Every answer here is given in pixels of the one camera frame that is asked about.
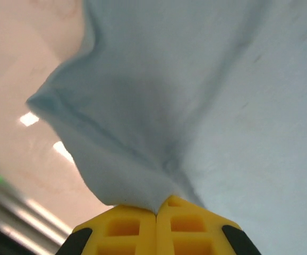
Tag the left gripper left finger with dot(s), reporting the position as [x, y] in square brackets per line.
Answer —
[121, 231]

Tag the light blue printed t-shirt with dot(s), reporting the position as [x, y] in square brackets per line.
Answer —
[196, 93]

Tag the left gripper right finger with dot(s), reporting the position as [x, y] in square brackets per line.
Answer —
[190, 228]

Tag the aluminium rail beam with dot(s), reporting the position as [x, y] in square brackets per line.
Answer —
[23, 220]

